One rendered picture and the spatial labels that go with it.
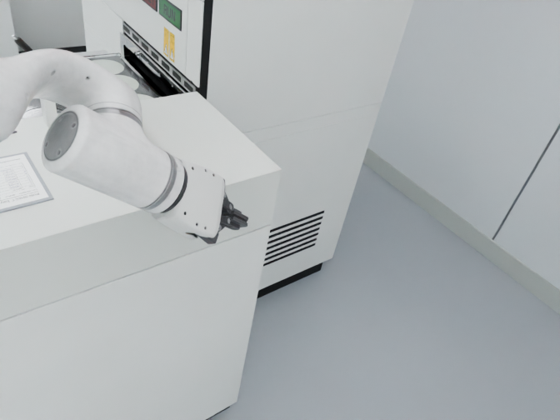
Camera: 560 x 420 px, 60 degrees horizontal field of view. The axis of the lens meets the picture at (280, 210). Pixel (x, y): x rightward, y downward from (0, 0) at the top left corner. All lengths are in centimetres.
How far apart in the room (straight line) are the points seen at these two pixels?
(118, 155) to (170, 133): 45
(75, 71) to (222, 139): 47
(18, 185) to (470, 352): 173
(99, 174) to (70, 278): 32
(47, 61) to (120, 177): 14
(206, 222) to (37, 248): 26
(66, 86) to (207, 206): 24
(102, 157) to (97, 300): 41
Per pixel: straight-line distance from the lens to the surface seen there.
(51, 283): 87
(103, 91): 65
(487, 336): 222
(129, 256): 89
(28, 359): 100
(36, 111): 125
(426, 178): 267
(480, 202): 252
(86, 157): 57
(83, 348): 103
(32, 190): 89
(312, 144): 155
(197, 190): 69
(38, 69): 58
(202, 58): 117
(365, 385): 185
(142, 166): 61
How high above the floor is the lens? 150
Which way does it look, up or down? 39 degrees down
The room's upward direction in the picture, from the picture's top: 12 degrees clockwise
